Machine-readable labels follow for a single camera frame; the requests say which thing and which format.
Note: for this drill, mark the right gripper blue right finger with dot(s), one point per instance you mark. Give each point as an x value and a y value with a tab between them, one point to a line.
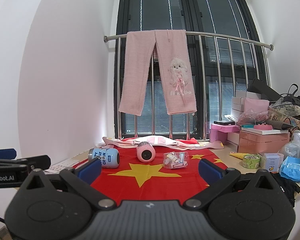
220	182

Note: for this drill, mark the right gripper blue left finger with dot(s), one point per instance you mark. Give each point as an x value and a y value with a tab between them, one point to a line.
79	181

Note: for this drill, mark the blue cartoon cup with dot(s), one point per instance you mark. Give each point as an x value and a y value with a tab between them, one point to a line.
110	157

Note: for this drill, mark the sticker sheet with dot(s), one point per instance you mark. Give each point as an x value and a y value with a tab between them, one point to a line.
56	168

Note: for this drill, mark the yellow paper cone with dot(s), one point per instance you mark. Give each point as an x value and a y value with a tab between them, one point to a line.
238	155

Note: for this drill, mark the green tape roll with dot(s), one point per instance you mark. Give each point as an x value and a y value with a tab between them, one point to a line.
251	161

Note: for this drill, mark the pink small drawer box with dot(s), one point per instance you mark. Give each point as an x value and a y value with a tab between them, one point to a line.
220	132

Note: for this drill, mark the pink storage box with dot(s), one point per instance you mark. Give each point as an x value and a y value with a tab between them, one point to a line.
259	144

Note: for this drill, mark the clear plastic bag of items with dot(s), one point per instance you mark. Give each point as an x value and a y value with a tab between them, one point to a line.
175	160

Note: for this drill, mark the red flag with yellow stars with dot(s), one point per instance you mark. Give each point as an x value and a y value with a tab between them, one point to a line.
134	180

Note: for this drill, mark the white small box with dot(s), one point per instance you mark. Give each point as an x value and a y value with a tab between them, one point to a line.
272	162

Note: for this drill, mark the black flat device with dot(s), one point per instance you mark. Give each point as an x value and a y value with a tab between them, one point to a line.
224	122

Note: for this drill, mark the pink cloth on table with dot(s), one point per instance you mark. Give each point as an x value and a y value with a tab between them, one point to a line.
158	140

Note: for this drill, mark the black clothing on table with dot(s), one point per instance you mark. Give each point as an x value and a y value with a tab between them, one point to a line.
270	188

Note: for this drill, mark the blue wet wipes pack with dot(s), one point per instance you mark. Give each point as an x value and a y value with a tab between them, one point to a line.
290	169

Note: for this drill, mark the patterned tote bag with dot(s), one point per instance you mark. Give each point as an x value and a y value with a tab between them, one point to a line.
289	114

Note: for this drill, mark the black handbag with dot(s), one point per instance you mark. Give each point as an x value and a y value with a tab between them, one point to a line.
291	97

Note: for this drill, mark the steel window railing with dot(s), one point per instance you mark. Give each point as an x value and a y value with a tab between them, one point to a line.
139	49

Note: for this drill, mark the black window frame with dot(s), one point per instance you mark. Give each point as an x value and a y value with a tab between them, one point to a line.
216	78

